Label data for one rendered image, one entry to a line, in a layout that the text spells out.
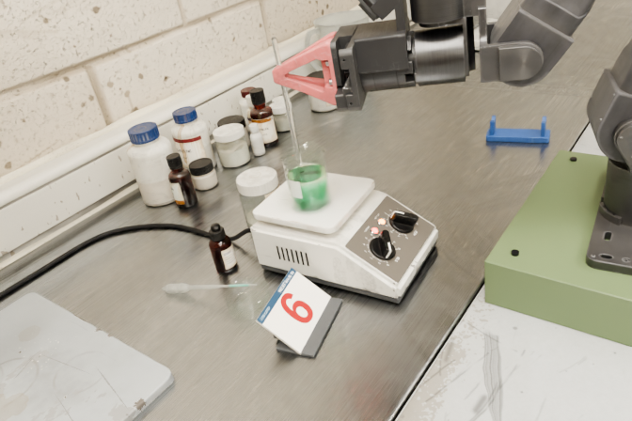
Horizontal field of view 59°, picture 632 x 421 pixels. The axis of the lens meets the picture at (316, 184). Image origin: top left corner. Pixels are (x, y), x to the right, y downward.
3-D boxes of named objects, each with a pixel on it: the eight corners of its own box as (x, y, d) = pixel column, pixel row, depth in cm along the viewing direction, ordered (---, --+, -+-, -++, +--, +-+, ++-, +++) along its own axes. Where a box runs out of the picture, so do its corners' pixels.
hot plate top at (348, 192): (378, 184, 72) (377, 179, 71) (333, 236, 63) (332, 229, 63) (300, 173, 78) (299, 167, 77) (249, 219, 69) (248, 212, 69)
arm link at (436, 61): (399, 28, 53) (474, 18, 52) (402, 13, 58) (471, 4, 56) (406, 96, 57) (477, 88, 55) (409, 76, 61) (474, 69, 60)
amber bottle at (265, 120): (257, 140, 111) (244, 87, 105) (278, 136, 111) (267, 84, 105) (256, 149, 107) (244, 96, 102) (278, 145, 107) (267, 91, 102)
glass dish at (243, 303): (260, 324, 64) (256, 310, 63) (219, 317, 66) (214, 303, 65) (280, 293, 68) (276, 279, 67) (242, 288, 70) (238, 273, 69)
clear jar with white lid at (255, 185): (241, 233, 81) (228, 186, 78) (257, 210, 86) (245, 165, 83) (277, 235, 79) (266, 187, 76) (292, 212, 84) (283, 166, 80)
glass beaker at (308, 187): (331, 217, 66) (321, 156, 62) (287, 220, 67) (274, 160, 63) (337, 192, 71) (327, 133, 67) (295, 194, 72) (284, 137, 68)
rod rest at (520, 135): (550, 134, 93) (551, 115, 91) (548, 144, 91) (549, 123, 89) (488, 132, 97) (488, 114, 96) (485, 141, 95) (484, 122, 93)
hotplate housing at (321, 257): (440, 242, 72) (436, 190, 68) (400, 308, 62) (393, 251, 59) (297, 215, 83) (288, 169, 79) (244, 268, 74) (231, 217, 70)
